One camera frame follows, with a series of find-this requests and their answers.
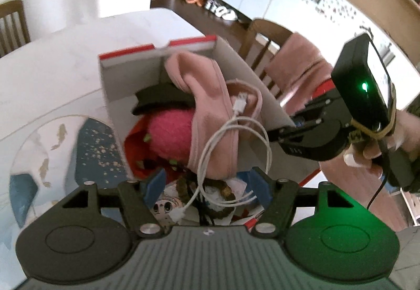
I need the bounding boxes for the wooden slatted chair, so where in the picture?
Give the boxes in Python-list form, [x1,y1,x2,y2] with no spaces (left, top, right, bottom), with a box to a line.
[0,0,31,58]

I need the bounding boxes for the pink fabric hat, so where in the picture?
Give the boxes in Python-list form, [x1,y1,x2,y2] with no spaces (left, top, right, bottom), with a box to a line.
[164,51,265,181]

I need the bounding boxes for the white patterned slippers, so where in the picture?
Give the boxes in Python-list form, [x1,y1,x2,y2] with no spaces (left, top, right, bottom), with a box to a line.
[204,0,239,22]

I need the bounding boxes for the red cardboard box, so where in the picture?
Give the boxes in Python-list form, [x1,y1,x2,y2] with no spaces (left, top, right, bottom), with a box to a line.
[98,35,324,232]

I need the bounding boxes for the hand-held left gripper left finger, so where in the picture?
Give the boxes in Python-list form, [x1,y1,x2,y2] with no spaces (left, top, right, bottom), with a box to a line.
[61,168,168,239]

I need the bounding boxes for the red cloth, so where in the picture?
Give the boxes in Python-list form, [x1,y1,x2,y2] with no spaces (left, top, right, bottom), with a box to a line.
[125,116,165,180]

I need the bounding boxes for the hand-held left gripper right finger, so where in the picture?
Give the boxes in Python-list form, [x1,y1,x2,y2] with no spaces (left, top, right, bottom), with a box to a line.
[248,166,354,239]

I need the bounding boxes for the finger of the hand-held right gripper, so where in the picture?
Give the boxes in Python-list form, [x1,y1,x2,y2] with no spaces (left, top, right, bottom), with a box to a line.
[266,124,297,144]
[290,98,333,129]

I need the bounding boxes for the person's right hand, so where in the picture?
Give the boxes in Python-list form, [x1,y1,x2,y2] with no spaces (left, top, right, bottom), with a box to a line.
[344,110,415,179]

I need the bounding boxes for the pink garment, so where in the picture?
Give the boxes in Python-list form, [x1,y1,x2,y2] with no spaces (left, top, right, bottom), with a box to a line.
[266,33,336,114]

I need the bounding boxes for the black cloth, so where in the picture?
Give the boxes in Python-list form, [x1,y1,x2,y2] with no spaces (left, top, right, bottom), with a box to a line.
[131,82,198,115]

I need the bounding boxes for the pink fuzzy plush ball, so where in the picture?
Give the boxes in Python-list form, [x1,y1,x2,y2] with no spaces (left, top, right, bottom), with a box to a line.
[144,109,195,163]

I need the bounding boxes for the white charging cable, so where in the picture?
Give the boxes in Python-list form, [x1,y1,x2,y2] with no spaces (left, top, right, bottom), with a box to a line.
[171,92,274,224]

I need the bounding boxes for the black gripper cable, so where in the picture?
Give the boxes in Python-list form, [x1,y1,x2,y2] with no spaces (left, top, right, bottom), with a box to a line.
[367,139,392,209]

